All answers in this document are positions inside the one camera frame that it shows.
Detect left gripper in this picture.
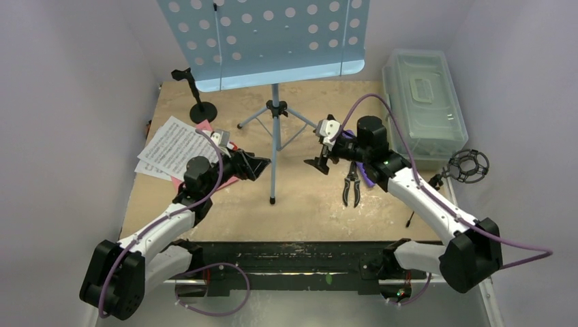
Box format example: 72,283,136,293
202,146,269,196

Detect purple microphone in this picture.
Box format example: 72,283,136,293
343,129,376,188

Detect pink sheet music page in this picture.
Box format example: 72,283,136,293
171,120,239,191

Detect black round base mic stand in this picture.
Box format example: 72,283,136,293
171,67,217,124

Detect light blue music stand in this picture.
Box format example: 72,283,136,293
156,0,371,205

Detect black shock mount tripod stand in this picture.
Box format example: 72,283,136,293
405,149,491,228

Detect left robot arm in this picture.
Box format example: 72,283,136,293
79,149,271,320

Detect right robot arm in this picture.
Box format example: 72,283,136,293
306,115,503,294

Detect black pruning shears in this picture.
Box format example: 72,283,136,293
341,161,361,208

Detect clear plastic storage box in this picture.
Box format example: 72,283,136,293
382,49,468,171

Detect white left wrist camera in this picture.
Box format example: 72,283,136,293
210,129,230,149

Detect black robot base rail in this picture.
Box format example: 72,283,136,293
175,241,427,296

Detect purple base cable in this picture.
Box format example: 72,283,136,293
174,262,252,317

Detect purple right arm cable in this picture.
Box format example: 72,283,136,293
338,93,553,307

